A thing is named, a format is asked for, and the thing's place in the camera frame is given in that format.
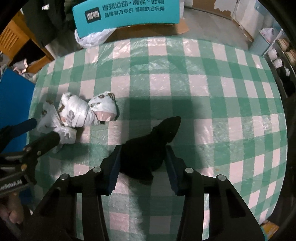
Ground black knit hat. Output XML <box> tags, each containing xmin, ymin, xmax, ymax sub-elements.
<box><xmin>119</xmin><ymin>116</ymin><xmax>181</xmax><ymax>185</ymax></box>

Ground white patterned plastic bag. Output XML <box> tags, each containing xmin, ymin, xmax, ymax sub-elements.
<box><xmin>37</xmin><ymin>91</ymin><xmax>117</xmax><ymax>144</ymax></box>

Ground person left hand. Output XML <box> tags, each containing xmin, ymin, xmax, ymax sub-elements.
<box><xmin>1</xmin><ymin>192</ymin><xmax>24</xmax><ymax>224</ymax></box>

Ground blue cardboard box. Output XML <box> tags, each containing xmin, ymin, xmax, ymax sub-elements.
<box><xmin>0</xmin><ymin>67</ymin><xmax>36</xmax><ymax>153</ymax></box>

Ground green checkered tablecloth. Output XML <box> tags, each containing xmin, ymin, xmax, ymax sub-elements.
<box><xmin>28</xmin><ymin>36</ymin><xmax>289</xmax><ymax>241</ymax></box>

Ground wooden louvered wardrobe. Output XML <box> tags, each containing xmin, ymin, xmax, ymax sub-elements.
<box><xmin>1</xmin><ymin>11</ymin><xmax>54</xmax><ymax>74</ymax></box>

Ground dark hanging coats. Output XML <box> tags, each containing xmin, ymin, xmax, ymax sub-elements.
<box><xmin>22</xmin><ymin>1</ymin><xmax>76</xmax><ymax>47</ymax></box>

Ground teal shoe box lid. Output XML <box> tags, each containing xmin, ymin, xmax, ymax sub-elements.
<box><xmin>72</xmin><ymin>0</ymin><xmax>180</xmax><ymax>38</ymax></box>

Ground metal shoe rack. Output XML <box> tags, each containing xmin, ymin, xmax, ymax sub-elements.
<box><xmin>264</xmin><ymin>30</ymin><xmax>295</xmax><ymax>99</ymax></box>

